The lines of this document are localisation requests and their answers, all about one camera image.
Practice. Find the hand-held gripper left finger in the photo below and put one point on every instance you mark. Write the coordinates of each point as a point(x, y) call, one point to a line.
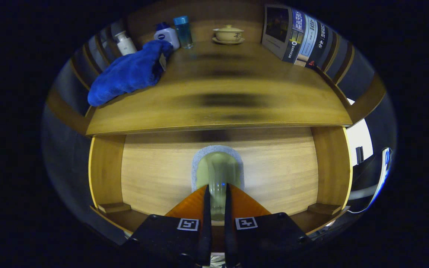
point(207, 230)

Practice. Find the wooden countertop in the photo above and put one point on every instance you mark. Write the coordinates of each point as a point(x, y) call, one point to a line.
point(274, 108)

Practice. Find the blue spine book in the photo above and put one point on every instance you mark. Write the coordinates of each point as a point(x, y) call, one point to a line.
point(276, 29)

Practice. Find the black spine book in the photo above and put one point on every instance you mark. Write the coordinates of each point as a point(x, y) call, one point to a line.
point(319, 44)

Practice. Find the beige lidded teacup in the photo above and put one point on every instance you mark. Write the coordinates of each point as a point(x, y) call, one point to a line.
point(228, 34)

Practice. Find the white bottle blue cap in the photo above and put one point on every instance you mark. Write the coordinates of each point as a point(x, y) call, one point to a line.
point(167, 35)

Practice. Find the wooden cabinet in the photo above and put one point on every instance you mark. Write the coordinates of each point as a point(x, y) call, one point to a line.
point(207, 11)

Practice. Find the blue translucent bottle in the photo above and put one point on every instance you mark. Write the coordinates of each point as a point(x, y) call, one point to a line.
point(184, 33)

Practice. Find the blue towel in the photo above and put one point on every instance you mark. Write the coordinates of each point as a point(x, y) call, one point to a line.
point(125, 74)

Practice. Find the pale spine book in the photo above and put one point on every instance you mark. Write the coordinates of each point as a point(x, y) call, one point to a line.
point(307, 41)

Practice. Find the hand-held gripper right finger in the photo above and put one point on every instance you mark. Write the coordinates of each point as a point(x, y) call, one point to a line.
point(230, 238)

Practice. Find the white pump bottle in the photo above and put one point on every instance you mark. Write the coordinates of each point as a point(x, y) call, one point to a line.
point(126, 44)

